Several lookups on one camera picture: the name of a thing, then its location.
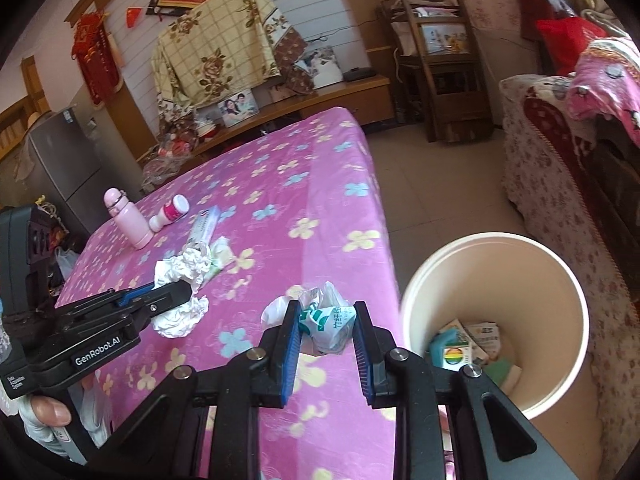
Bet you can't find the white green plastic bag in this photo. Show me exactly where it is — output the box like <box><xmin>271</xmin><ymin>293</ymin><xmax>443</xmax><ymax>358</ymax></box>
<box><xmin>262</xmin><ymin>281</ymin><xmax>357</xmax><ymax>356</ymax></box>

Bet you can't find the white tissue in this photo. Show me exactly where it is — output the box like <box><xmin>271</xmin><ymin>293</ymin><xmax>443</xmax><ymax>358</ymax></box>
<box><xmin>152</xmin><ymin>245</ymin><xmax>212</xmax><ymax>339</ymax></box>

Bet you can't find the cream round trash bin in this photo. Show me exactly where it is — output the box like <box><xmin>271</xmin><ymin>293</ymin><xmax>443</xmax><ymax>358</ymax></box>
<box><xmin>400</xmin><ymin>232</ymin><xmax>589</xmax><ymax>419</ymax></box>

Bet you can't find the left hand in glove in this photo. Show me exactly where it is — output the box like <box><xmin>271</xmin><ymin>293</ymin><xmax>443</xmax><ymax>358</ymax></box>
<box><xmin>16</xmin><ymin>375</ymin><xmax>112</xmax><ymax>463</ymax></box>

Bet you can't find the rainbow label box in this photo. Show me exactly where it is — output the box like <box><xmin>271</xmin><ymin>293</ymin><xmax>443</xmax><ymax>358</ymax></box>
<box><xmin>442</xmin><ymin>342</ymin><xmax>473</xmax><ymax>372</ymax></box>

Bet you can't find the blue snack bag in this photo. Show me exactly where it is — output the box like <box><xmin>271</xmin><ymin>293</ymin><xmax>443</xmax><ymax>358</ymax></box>
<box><xmin>428</xmin><ymin>328</ymin><xmax>458</xmax><ymax>369</ymax></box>

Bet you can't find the pink thermos bottle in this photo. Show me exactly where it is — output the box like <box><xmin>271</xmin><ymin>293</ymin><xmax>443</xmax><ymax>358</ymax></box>
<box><xmin>103</xmin><ymin>188</ymin><xmax>153</xmax><ymax>249</ymax></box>

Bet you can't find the white medicine box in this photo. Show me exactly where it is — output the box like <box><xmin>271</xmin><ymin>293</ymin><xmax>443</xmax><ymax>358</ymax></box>
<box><xmin>186</xmin><ymin>206</ymin><xmax>221</xmax><ymax>250</ymax></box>

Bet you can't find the pink floral tablecloth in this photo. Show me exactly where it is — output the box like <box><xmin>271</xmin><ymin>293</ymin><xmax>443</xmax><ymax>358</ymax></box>
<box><xmin>53</xmin><ymin>105</ymin><xmax>457</xmax><ymax>480</ymax></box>

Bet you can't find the white pink yogurt bottle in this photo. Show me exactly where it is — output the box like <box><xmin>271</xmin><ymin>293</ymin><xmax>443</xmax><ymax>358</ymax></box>
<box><xmin>149</xmin><ymin>194</ymin><xmax>190</xmax><ymax>233</ymax></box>

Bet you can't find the grey refrigerator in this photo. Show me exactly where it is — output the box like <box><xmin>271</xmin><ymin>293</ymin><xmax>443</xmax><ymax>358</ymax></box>
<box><xmin>26</xmin><ymin>107</ymin><xmax>122</xmax><ymax>237</ymax></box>

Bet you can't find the floral covered sofa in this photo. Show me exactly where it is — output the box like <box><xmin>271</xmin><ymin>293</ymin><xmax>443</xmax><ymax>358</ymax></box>
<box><xmin>499</xmin><ymin>74</ymin><xmax>639</xmax><ymax>479</ymax></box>

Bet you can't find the framed family photo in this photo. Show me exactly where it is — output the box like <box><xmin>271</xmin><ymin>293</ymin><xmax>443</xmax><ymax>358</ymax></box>
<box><xmin>217</xmin><ymin>89</ymin><xmax>259</xmax><ymax>128</ymax></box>

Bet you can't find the wooden low cabinet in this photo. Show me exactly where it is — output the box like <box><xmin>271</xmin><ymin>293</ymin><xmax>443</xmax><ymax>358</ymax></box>
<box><xmin>142</xmin><ymin>75</ymin><xmax>395</xmax><ymax>176</ymax></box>

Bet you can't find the wooden chair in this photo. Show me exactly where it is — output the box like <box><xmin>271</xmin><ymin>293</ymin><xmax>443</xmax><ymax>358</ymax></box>
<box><xmin>378</xmin><ymin>0</ymin><xmax>495</xmax><ymax>143</ymax></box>

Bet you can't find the red hanging decoration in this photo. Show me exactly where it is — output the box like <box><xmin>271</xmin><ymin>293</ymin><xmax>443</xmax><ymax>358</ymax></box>
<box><xmin>72</xmin><ymin>12</ymin><xmax>122</xmax><ymax>108</ymax></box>

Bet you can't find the floral beige cloth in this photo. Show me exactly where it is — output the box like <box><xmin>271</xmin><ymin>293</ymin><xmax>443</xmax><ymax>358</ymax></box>
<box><xmin>151</xmin><ymin>0</ymin><xmax>314</xmax><ymax>124</ymax></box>

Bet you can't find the pink patterned blanket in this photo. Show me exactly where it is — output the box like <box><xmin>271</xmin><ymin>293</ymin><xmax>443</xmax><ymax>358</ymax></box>
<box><xmin>566</xmin><ymin>37</ymin><xmax>639</xmax><ymax>146</ymax></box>

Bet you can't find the red plastic bag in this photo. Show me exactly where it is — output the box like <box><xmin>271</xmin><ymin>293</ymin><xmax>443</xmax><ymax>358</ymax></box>
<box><xmin>536</xmin><ymin>16</ymin><xmax>608</xmax><ymax>76</ymax></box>

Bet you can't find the wedding photo frame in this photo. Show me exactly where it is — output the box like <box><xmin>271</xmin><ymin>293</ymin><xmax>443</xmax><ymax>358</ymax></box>
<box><xmin>296</xmin><ymin>47</ymin><xmax>344</xmax><ymax>90</ymax></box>

